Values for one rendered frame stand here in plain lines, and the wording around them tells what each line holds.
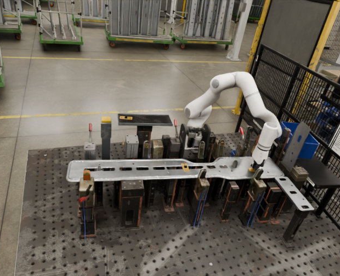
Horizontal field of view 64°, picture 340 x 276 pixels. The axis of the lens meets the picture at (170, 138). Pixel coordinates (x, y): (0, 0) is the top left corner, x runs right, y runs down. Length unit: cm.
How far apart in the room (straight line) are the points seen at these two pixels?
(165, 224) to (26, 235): 79
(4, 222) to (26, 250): 118
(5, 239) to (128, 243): 134
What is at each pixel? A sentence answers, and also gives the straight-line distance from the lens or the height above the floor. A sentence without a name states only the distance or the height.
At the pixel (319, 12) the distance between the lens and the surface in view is 396.
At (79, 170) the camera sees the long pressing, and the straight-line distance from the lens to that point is 167.
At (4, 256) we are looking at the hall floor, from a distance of 265.
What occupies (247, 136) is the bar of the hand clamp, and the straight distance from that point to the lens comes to 196.
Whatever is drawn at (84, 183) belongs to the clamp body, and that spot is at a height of 106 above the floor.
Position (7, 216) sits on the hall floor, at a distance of 292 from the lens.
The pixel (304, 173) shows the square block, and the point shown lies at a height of 106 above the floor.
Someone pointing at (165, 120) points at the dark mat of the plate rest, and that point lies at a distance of 190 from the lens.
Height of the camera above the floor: 205
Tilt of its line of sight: 31 degrees down
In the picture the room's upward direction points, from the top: 9 degrees clockwise
